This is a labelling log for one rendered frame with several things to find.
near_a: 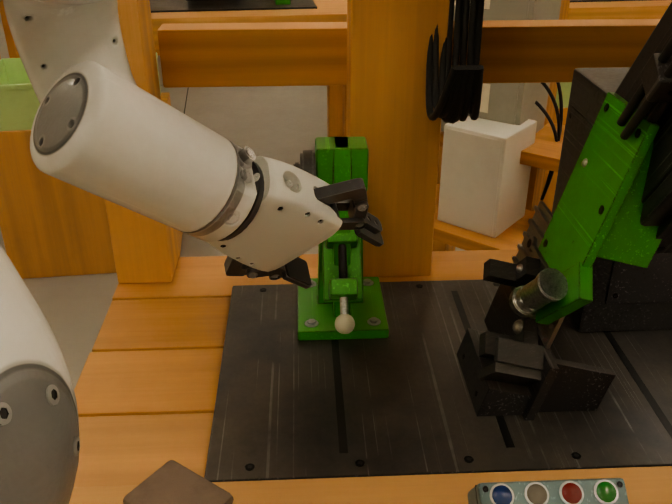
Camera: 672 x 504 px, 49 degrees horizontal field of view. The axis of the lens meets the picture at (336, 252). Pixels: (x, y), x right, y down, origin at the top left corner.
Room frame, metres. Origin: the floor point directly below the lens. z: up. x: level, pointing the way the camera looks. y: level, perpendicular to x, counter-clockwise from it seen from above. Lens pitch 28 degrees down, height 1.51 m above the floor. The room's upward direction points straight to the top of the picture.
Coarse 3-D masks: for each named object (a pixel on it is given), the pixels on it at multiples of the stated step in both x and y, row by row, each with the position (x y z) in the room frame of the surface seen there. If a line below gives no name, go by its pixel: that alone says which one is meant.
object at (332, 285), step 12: (336, 240) 0.90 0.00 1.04; (348, 240) 0.90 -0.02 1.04; (324, 252) 0.91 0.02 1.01; (360, 252) 0.92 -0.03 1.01; (324, 264) 0.90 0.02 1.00; (360, 264) 0.90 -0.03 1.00; (324, 276) 0.89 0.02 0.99; (336, 276) 0.89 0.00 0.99; (348, 276) 0.89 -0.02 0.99; (360, 276) 0.89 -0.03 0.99; (324, 288) 0.88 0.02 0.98; (336, 288) 0.85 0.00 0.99; (348, 288) 0.85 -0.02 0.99; (360, 288) 0.88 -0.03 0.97; (324, 300) 0.87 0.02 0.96; (336, 300) 0.87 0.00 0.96; (348, 300) 0.87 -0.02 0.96; (360, 300) 0.88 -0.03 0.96
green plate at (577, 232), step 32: (608, 96) 0.81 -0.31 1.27; (608, 128) 0.78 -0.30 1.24; (640, 128) 0.72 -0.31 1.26; (608, 160) 0.75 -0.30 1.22; (640, 160) 0.71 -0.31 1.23; (576, 192) 0.79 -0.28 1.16; (608, 192) 0.72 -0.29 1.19; (640, 192) 0.72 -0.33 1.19; (576, 224) 0.75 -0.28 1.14; (608, 224) 0.70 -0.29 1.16; (640, 224) 0.72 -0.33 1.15; (544, 256) 0.79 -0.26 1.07; (576, 256) 0.72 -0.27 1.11; (608, 256) 0.72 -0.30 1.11; (640, 256) 0.72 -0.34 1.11
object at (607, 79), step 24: (576, 72) 1.04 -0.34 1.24; (600, 72) 1.03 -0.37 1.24; (624, 72) 1.03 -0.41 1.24; (576, 96) 1.03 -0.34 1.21; (600, 96) 0.94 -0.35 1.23; (576, 120) 1.01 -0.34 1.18; (576, 144) 0.99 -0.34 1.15; (600, 264) 0.88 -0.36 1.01; (624, 264) 0.88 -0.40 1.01; (600, 288) 0.88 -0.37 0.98; (624, 288) 0.88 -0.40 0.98; (648, 288) 0.88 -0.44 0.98; (576, 312) 0.90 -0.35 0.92; (600, 312) 0.88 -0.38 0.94; (624, 312) 0.88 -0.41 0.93; (648, 312) 0.88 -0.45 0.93
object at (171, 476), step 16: (176, 464) 0.59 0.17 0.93; (144, 480) 0.57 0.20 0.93; (160, 480) 0.56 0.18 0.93; (176, 480) 0.56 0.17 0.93; (192, 480) 0.56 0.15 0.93; (128, 496) 0.54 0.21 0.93; (144, 496) 0.54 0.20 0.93; (160, 496) 0.54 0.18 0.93; (176, 496) 0.54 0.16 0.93; (192, 496) 0.54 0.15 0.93; (208, 496) 0.54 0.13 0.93; (224, 496) 0.54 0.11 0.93
